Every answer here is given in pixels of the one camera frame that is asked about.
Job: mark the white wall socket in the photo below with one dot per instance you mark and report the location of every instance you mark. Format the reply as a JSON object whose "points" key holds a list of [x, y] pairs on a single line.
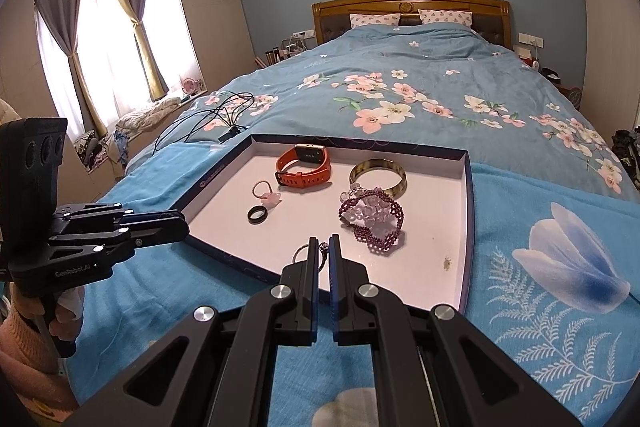
{"points": [[302, 33], [531, 39]]}

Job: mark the teal floral duvet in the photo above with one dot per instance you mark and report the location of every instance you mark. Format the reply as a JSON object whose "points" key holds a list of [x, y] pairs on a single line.
{"points": [[425, 72]]}

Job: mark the grey and olive curtain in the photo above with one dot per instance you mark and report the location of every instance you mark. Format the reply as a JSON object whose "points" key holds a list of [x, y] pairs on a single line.
{"points": [[137, 7], [65, 32]]}

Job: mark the dark blue box tray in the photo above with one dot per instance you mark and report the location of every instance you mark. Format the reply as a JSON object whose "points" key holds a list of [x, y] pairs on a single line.
{"points": [[430, 217]]}

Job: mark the wooden headboard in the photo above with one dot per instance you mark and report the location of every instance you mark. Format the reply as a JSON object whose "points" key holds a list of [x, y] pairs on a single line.
{"points": [[410, 1]]}

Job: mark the white patterned pillow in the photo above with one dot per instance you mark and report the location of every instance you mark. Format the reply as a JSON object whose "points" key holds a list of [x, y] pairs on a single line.
{"points": [[445, 18], [375, 20]]}

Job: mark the bright blue tulip blanket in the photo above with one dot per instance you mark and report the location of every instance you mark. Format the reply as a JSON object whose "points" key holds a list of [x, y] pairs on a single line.
{"points": [[500, 357]]}

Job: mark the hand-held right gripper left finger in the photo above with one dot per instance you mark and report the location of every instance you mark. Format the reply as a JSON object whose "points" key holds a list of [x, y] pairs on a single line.
{"points": [[314, 302]]}

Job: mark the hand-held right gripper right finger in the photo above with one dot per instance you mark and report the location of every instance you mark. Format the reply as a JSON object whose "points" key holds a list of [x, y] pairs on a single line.
{"points": [[333, 302]]}

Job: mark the person's left hand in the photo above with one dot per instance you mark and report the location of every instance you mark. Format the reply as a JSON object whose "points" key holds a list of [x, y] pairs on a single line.
{"points": [[65, 314]]}

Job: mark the folded white quilt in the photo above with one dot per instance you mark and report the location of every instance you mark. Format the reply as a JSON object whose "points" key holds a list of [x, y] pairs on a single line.
{"points": [[147, 112]]}

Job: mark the person's left forearm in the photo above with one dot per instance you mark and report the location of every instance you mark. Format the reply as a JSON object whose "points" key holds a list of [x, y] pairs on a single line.
{"points": [[25, 357]]}

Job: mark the pile of clothes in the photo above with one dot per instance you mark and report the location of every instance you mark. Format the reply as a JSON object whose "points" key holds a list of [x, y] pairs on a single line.
{"points": [[100, 149]]}

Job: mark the orange smart watch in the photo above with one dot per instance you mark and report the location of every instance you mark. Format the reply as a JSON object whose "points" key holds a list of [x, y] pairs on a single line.
{"points": [[300, 179]]}

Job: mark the pink small fan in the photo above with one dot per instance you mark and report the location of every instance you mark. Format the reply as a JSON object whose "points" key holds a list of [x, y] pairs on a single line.
{"points": [[190, 87]]}

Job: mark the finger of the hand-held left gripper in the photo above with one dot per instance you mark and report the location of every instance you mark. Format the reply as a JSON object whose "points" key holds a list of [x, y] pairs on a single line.
{"points": [[160, 234], [155, 217]]}

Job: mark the row of cosmetic bottles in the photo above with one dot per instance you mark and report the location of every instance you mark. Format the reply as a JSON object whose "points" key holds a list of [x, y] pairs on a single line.
{"points": [[275, 56]]}

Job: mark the yellow green bangle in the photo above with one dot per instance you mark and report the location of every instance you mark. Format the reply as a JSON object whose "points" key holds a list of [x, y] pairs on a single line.
{"points": [[400, 182]]}

